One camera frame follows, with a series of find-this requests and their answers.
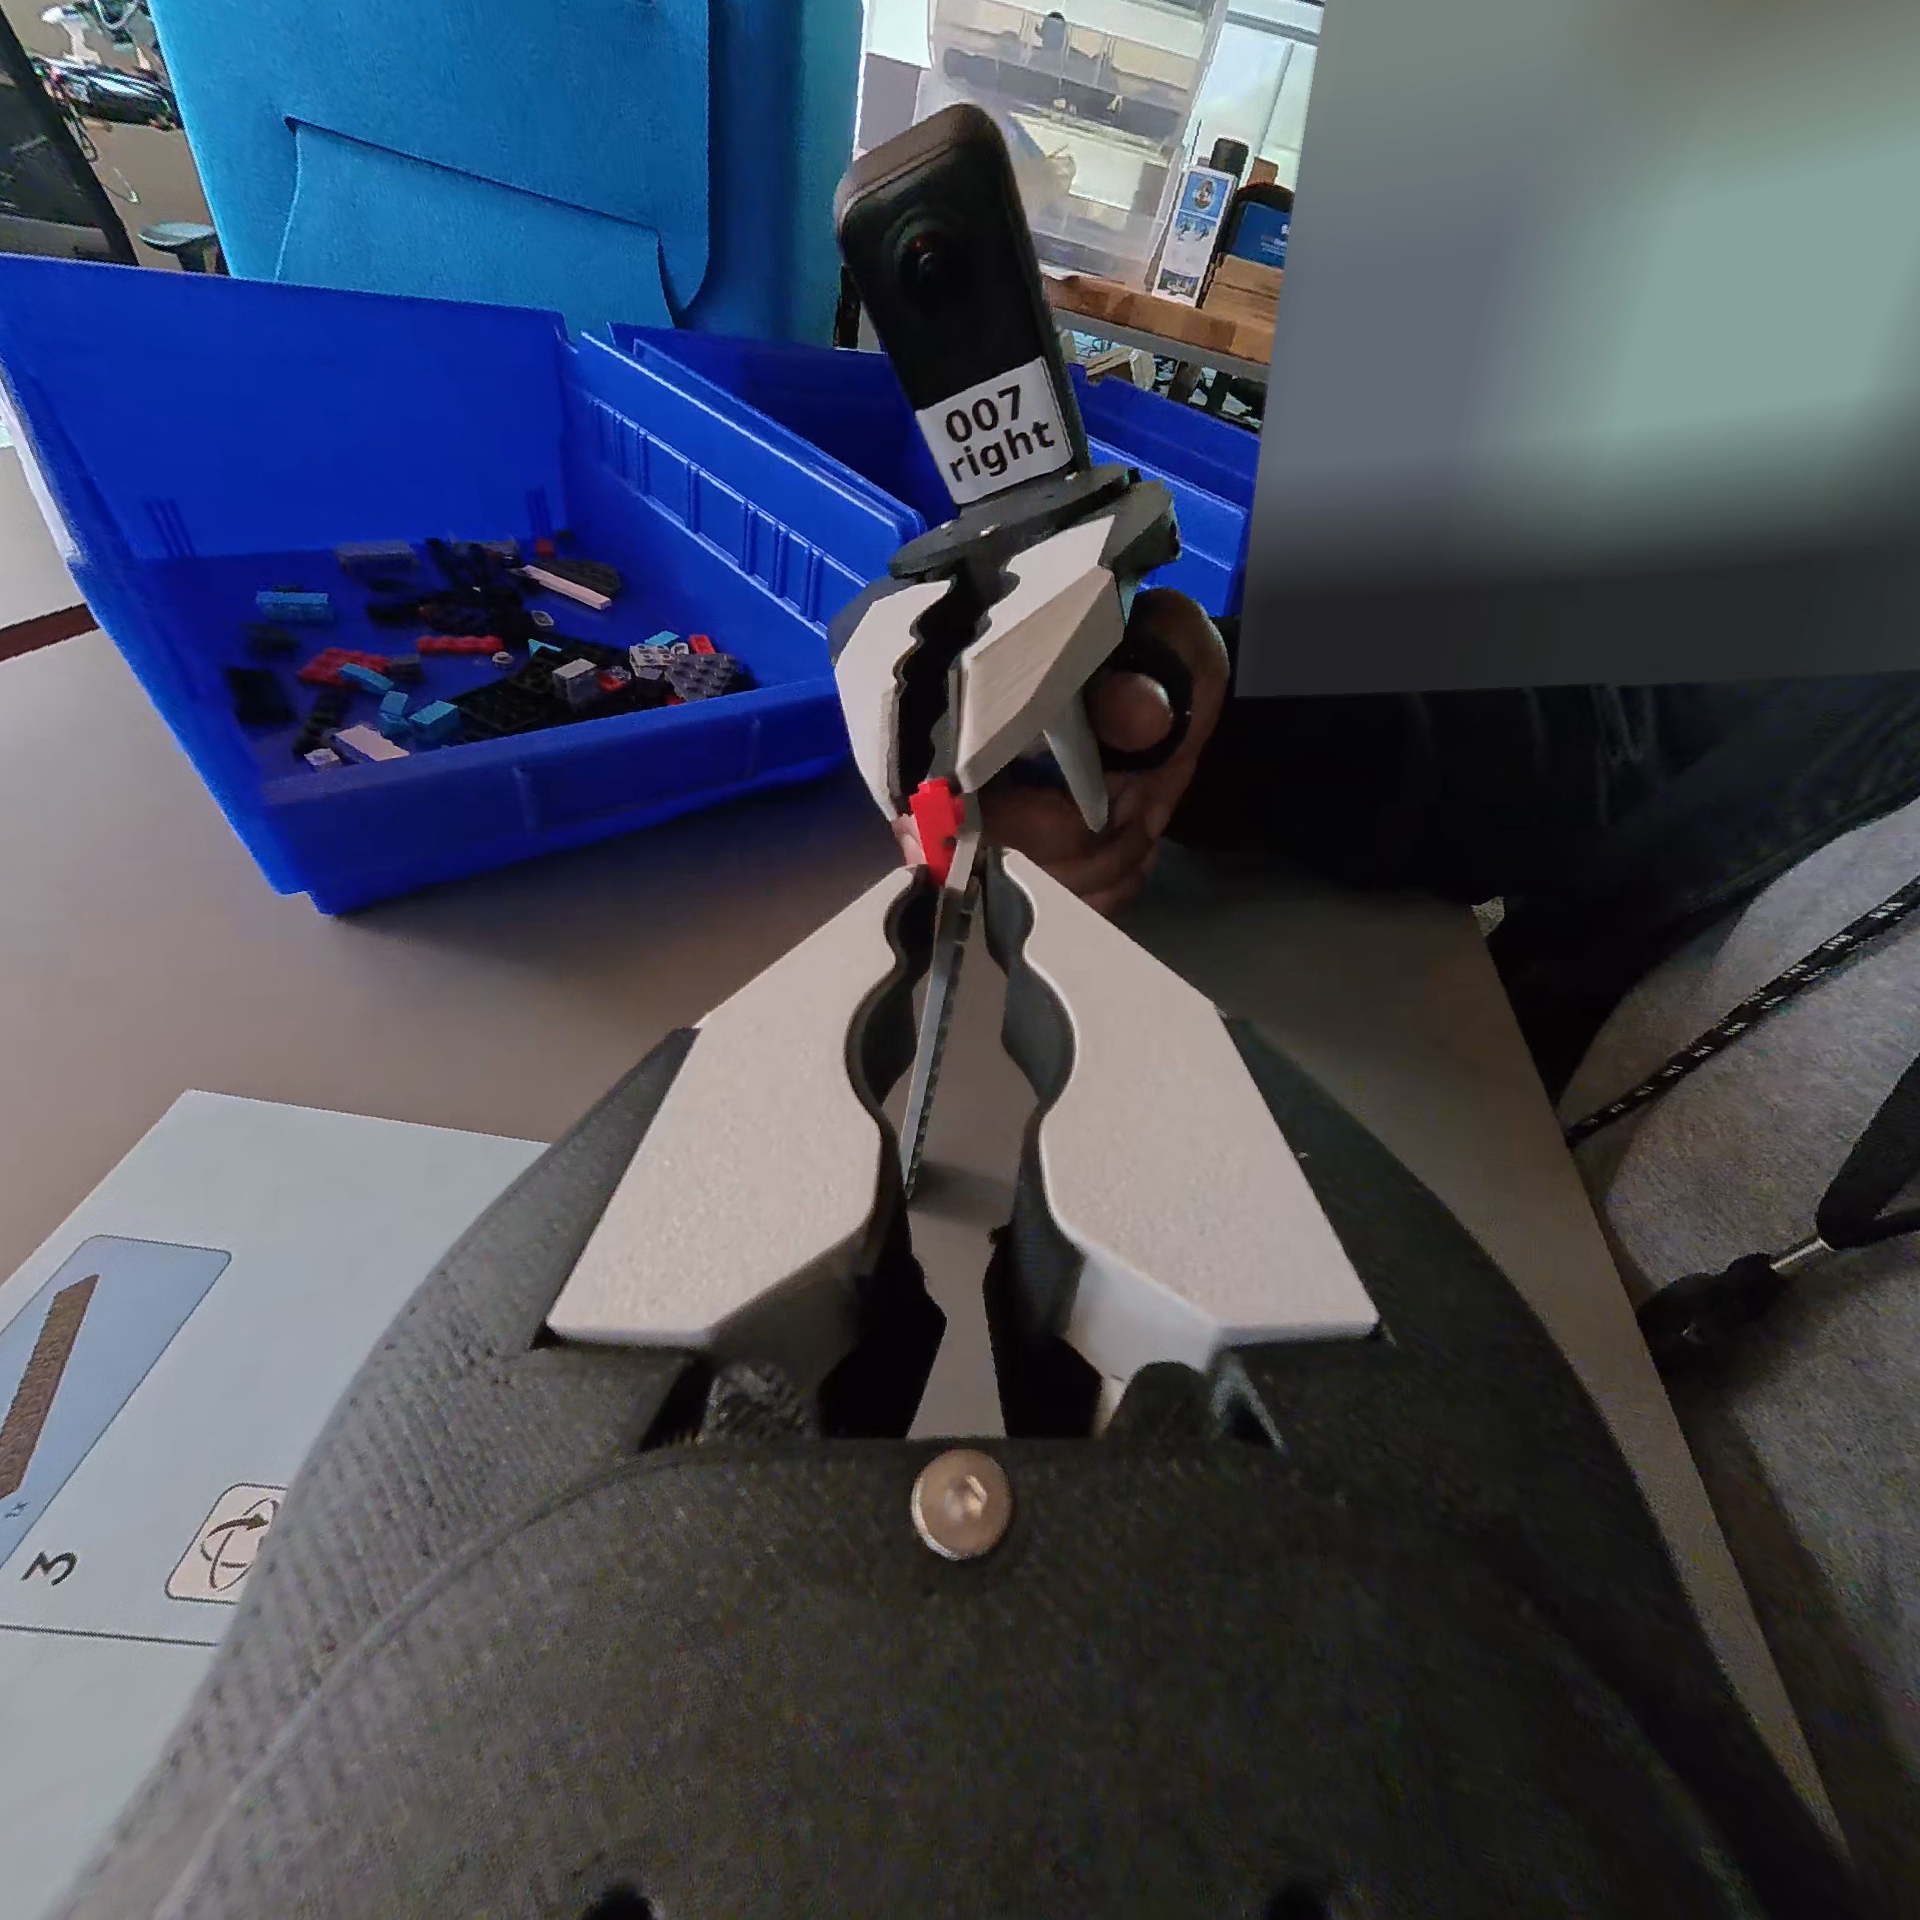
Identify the pale blue instruction booklet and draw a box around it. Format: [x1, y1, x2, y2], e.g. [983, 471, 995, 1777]
[0, 1089, 554, 1920]

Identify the pile of toy bricks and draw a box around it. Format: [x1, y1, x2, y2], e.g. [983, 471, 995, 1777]
[225, 532, 760, 771]

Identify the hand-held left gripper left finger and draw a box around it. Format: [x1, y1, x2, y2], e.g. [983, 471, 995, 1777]
[544, 877, 954, 1443]

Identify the dark monitor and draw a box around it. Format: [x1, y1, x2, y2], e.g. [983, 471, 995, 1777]
[0, 0, 122, 270]

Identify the person's right forearm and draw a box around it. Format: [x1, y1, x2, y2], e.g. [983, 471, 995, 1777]
[1171, 680, 1920, 1052]

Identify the black white-flecked cord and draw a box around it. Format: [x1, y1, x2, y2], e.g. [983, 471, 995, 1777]
[1559, 877, 1920, 1150]

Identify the grey desk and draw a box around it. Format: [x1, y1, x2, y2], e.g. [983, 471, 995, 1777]
[0, 441, 1855, 1862]

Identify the blue plastic bin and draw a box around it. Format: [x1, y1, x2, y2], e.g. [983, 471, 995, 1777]
[608, 321, 1263, 620]
[0, 252, 929, 916]

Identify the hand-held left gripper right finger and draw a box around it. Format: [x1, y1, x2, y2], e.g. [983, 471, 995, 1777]
[983, 847, 1384, 1439]

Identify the white blue small box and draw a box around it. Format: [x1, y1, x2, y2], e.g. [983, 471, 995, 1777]
[1153, 164, 1239, 296]

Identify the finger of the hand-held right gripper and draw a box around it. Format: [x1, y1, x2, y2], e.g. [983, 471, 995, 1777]
[828, 576, 963, 825]
[949, 528, 1130, 797]

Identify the blue felt bag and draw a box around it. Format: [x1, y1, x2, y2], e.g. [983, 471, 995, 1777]
[147, 0, 867, 349]

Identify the long grey brick plate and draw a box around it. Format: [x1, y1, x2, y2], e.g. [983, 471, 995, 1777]
[896, 871, 985, 1201]

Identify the black lanyard strap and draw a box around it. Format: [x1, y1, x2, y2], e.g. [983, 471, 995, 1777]
[1635, 1048, 1920, 1359]

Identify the stack of clear storage boxes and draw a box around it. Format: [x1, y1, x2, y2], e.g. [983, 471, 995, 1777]
[861, 0, 1321, 271]

